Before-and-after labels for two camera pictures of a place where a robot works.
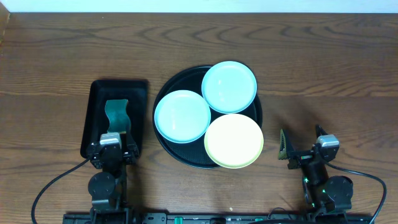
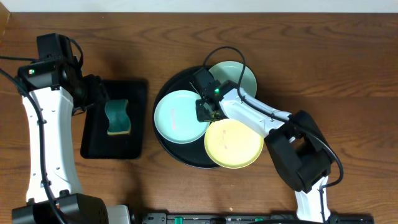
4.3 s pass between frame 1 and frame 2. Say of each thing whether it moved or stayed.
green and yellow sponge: stayed
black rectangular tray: stayed
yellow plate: stayed
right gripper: moved
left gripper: moved
